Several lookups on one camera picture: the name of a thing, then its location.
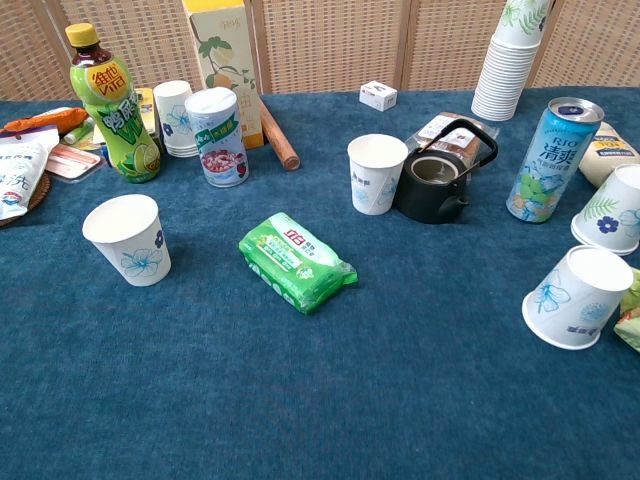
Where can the white cup light-blue flower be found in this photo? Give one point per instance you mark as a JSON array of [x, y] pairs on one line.
[[135, 250]]

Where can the white cup grey logo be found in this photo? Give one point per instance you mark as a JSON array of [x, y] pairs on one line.
[[372, 185]]

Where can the short paper cup stack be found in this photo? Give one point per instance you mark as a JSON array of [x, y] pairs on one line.
[[172, 115]]

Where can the tall paper cup stack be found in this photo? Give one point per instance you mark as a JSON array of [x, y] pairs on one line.
[[505, 75]]

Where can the white cup blue print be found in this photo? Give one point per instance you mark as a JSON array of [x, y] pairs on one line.
[[575, 300]]

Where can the white cup dark-blue flower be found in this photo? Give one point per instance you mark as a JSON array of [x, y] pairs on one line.
[[612, 215]]

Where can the green tissue pack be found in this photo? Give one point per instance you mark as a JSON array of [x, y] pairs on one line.
[[295, 260]]

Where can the wooden rolling pin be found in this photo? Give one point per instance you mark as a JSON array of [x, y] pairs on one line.
[[277, 135]]

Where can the black teapot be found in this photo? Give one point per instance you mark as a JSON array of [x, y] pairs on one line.
[[430, 200]]

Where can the porridge can white lid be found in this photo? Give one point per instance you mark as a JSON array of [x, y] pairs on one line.
[[217, 140]]

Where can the blue table cloth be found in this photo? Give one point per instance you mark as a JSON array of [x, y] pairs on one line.
[[300, 390]]

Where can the small white box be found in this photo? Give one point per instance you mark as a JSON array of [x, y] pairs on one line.
[[377, 95]]

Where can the packaged brown bread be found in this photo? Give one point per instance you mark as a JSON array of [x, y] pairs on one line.
[[440, 127]]

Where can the woven folding screen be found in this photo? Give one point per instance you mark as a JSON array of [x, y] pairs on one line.
[[325, 45]]

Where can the tall yellow cream carton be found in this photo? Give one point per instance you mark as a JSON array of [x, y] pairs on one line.
[[225, 50]]

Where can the yellow razor package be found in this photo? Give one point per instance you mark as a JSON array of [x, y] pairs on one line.
[[146, 107]]

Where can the green tea bottle yellow cap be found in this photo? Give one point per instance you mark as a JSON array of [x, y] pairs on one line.
[[115, 125]]

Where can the blue drink can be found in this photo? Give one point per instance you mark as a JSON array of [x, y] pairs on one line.
[[550, 160]]

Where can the pink blister pack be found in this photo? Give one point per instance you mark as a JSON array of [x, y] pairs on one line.
[[70, 160]]

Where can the green lip balm tube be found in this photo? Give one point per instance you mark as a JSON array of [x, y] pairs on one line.
[[80, 132]]

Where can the round woven coaster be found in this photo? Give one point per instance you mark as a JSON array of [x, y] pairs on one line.
[[42, 192]]

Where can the orange and white pack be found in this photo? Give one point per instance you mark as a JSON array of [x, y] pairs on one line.
[[55, 120]]

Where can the mayonnaise squeeze bottle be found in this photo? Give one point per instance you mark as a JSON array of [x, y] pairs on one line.
[[605, 155]]

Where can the white detergent bag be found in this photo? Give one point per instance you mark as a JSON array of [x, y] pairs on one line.
[[15, 170]]

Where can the yellow-green snack bag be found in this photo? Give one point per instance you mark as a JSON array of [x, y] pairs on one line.
[[631, 320]]

